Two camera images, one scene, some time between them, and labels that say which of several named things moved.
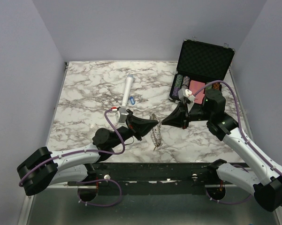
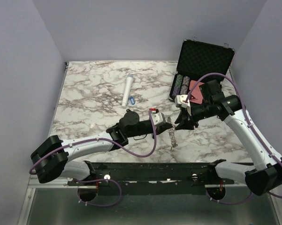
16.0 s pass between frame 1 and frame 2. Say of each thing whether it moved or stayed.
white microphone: stayed
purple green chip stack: stayed
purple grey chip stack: stayed
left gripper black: moved
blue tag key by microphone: stayed
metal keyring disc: moved
